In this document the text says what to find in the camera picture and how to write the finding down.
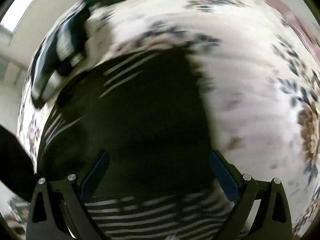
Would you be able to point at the white floral bed sheet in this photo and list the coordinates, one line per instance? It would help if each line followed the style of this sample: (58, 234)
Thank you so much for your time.
(259, 83)

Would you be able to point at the black white striped garment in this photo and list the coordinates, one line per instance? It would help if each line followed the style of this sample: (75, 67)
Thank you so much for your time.
(134, 129)

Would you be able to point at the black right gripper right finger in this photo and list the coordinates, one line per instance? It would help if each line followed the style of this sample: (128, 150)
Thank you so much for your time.
(273, 218)

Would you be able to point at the folded black grey striped clothes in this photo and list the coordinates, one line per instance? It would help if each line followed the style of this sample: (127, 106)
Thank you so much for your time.
(59, 53)

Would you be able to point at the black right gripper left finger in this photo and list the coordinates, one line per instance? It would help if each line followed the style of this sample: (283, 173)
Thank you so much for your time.
(58, 209)

